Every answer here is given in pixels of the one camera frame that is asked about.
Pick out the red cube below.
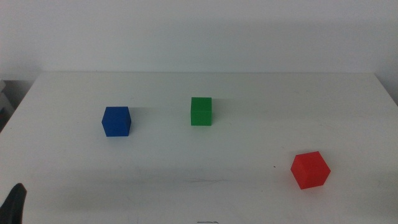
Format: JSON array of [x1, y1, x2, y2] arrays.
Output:
[[290, 151, 331, 190]]

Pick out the green cube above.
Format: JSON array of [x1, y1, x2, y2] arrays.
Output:
[[190, 96, 213, 126]]

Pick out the blue cube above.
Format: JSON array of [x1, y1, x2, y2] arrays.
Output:
[[101, 106, 132, 138]]

